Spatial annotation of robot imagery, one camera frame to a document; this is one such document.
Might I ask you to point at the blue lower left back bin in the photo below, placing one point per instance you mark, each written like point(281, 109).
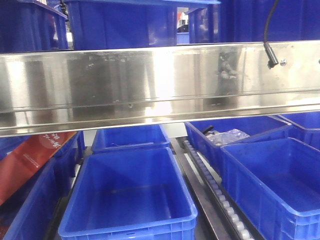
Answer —
point(65, 159)

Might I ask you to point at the dark blue upper left bin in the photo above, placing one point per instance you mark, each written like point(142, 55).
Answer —
point(31, 26)

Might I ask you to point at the dark blue bin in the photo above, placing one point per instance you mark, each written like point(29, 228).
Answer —
point(244, 21)
point(31, 26)

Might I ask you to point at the blue lower centre front bin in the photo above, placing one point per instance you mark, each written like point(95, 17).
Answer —
point(130, 195)

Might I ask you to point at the light blue bin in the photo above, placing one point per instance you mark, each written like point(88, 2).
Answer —
point(126, 24)

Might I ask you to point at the blue lower right front bin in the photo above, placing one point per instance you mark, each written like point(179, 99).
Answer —
point(276, 184)

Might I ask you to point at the clear plastic bag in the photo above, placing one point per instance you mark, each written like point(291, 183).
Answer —
point(223, 138)

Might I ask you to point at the blue lower right back bin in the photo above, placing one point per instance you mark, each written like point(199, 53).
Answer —
point(260, 128)

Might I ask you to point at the left rail screw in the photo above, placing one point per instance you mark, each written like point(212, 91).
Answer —
point(283, 62)

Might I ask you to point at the stainless steel shelf rail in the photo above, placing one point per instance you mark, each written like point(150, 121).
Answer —
point(61, 91)

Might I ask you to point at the blue lower left front bin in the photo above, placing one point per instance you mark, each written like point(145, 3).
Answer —
point(27, 213)

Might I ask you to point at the dark blue upper right bin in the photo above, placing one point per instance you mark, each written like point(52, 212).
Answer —
point(244, 21)

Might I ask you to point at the red cardboard box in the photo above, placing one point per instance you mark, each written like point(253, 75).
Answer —
point(27, 159)

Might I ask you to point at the blue far right back bin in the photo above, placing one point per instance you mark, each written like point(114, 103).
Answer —
point(305, 127)

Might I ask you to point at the blue lower centre back bin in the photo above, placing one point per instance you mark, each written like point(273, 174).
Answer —
point(130, 137)

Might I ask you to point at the white roller conveyor track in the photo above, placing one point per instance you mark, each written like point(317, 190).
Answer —
point(224, 204)

